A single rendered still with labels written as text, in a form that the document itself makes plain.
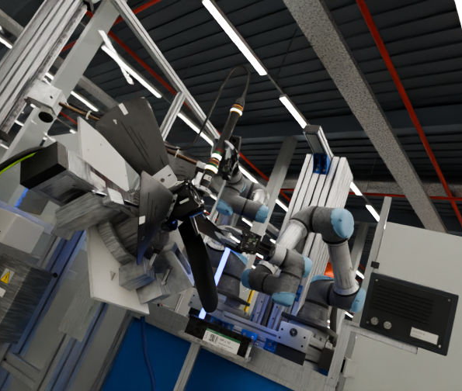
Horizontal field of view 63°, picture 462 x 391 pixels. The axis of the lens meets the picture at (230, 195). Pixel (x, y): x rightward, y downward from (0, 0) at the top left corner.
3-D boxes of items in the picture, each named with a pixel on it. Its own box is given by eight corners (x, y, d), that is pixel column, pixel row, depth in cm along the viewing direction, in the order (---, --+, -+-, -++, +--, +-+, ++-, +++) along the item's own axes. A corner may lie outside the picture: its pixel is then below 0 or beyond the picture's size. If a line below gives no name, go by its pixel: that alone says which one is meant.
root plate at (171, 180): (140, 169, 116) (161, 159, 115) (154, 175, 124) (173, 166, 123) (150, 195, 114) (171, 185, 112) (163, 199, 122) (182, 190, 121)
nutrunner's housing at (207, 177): (193, 194, 130) (240, 88, 144) (192, 197, 133) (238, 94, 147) (204, 198, 130) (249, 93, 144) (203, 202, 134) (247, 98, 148)
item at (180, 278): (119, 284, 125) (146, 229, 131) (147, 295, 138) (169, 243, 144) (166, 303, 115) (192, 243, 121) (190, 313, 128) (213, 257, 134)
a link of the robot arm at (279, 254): (281, 247, 139) (273, 268, 138) (270, 242, 139) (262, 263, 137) (288, 247, 132) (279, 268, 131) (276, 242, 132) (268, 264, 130)
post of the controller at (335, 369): (327, 377, 123) (343, 318, 129) (328, 377, 126) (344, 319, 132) (336, 381, 122) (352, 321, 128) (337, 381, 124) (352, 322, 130)
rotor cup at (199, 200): (144, 188, 118) (180, 169, 116) (165, 195, 132) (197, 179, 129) (160, 230, 114) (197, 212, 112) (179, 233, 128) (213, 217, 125)
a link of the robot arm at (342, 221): (339, 294, 185) (320, 200, 162) (369, 302, 175) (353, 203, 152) (328, 311, 178) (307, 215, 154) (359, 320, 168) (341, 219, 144)
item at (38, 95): (21, 95, 126) (34, 76, 128) (28, 105, 132) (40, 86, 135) (50, 108, 126) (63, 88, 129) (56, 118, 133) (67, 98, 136)
